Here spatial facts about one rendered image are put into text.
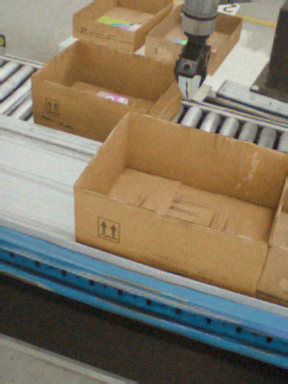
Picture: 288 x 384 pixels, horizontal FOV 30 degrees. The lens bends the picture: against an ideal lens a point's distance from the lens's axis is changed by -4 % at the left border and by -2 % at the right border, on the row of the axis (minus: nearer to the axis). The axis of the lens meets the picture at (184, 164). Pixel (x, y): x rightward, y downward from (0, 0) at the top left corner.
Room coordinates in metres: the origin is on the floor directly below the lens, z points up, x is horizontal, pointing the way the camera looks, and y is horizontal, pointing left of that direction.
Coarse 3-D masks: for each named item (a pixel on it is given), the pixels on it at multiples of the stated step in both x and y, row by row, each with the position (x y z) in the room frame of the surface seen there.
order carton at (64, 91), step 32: (64, 64) 1.57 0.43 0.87; (96, 64) 1.64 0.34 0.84; (128, 64) 1.60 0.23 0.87; (160, 64) 1.57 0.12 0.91; (32, 96) 1.38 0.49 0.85; (64, 96) 1.35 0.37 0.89; (96, 96) 1.32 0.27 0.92; (128, 96) 1.60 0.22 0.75; (160, 96) 1.36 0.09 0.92; (64, 128) 1.35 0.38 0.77; (96, 128) 1.32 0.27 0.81
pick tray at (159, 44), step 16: (176, 16) 2.20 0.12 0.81; (224, 16) 2.21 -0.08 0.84; (160, 32) 2.04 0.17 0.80; (176, 32) 2.15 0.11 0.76; (224, 32) 2.20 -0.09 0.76; (240, 32) 2.16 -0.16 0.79; (160, 48) 1.88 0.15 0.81; (176, 48) 1.86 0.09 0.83; (224, 48) 1.93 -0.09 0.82; (208, 64) 1.83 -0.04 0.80
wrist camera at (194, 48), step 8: (192, 40) 1.33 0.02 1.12; (200, 40) 1.33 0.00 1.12; (184, 48) 1.31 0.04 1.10; (192, 48) 1.31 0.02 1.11; (200, 48) 1.31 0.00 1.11; (184, 56) 1.29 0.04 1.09; (192, 56) 1.29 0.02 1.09; (200, 56) 1.30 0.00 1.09; (184, 64) 1.27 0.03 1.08; (192, 64) 1.27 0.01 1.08; (184, 72) 1.25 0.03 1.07; (192, 72) 1.25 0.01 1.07
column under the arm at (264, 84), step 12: (276, 24) 1.78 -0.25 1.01; (276, 36) 1.78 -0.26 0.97; (276, 48) 1.77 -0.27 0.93; (276, 60) 1.77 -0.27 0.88; (264, 72) 1.89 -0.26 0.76; (276, 72) 1.77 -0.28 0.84; (252, 84) 1.79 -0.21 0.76; (264, 84) 1.78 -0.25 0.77; (276, 84) 1.77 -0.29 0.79; (276, 96) 1.73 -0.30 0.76
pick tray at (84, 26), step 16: (96, 0) 2.18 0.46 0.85; (112, 0) 2.31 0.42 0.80; (128, 0) 2.34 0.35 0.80; (144, 0) 2.32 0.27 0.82; (160, 0) 2.29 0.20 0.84; (80, 16) 1.99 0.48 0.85; (96, 16) 2.18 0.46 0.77; (112, 16) 2.23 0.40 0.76; (128, 16) 2.25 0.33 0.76; (144, 16) 2.27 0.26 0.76; (160, 16) 2.14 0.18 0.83; (80, 32) 1.99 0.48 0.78; (96, 32) 1.96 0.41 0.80; (112, 32) 1.94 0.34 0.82; (128, 32) 1.92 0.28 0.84; (144, 32) 2.00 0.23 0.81; (128, 48) 1.92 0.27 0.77
